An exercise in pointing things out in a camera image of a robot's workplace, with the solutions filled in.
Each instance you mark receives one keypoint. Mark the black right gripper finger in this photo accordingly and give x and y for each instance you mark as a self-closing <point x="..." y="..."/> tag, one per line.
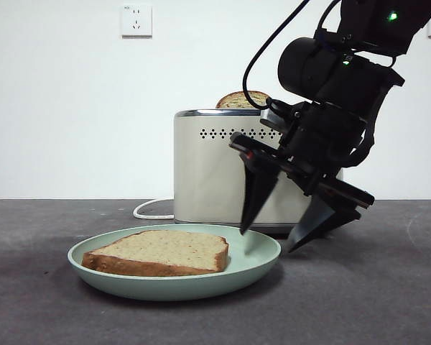
<point x="319" y="223"/>
<point x="256" y="190"/>

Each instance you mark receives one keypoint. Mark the brown-crusted bread slice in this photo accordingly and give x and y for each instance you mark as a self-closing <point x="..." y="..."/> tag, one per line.
<point x="233" y="100"/>
<point x="165" y="248"/>

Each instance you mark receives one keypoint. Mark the pale green round plate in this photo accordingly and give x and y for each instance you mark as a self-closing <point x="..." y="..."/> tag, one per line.
<point x="165" y="287"/>

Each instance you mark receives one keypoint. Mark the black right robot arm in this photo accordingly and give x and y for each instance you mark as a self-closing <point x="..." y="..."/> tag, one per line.
<point x="345" y="79"/>

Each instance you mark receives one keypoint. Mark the cream two-slot toaster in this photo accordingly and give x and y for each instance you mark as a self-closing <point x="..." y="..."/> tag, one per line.
<point x="208" y="172"/>

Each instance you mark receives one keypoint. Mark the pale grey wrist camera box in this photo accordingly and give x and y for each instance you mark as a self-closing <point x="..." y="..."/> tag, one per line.
<point x="273" y="120"/>

